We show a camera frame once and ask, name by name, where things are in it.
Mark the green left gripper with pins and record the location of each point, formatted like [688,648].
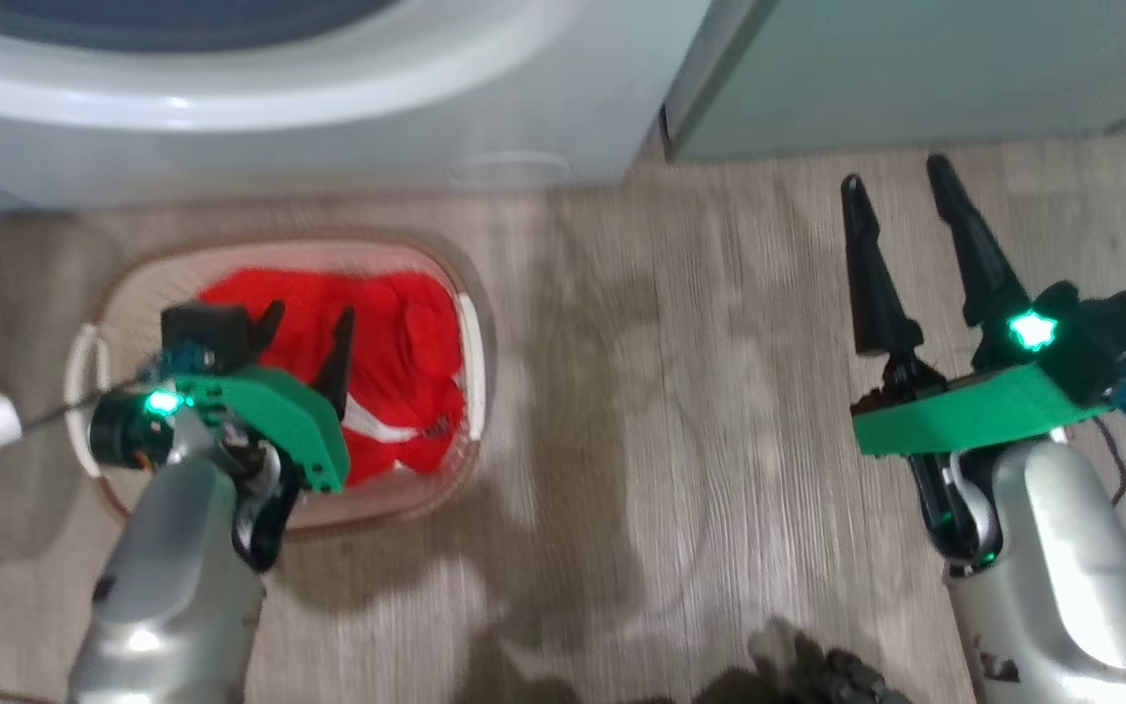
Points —
[294,420]

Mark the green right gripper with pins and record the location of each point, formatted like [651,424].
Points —
[964,416]

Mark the red and white jersey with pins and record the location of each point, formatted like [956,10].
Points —
[397,303]

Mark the red shorts with white stripe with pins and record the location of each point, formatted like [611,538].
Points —
[397,450]

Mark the grey washing machine door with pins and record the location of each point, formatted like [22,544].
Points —
[133,20]

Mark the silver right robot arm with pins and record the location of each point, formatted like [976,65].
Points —
[1061,567]

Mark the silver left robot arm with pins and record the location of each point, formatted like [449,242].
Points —
[162,587]

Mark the white front-load washing machine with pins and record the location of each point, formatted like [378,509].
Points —
[328,147]

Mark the white perforated laundry basket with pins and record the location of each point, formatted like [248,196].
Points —
[133,284]

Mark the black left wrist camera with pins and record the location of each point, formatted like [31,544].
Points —
[206,332]

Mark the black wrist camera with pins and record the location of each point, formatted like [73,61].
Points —
[206,332]
[1110,342]

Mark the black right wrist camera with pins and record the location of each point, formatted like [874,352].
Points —
[1110,342]

